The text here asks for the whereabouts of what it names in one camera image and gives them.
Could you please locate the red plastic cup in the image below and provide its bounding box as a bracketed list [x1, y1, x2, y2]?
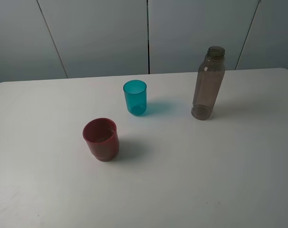
[83, 118, 119, 162]

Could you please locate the teal transparent plastic cup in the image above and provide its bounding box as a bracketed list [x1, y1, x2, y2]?
[123, 80, 147, 116]

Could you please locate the brown transparent plastic bottle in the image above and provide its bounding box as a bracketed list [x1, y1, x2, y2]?
[191, 46, 225, 121]

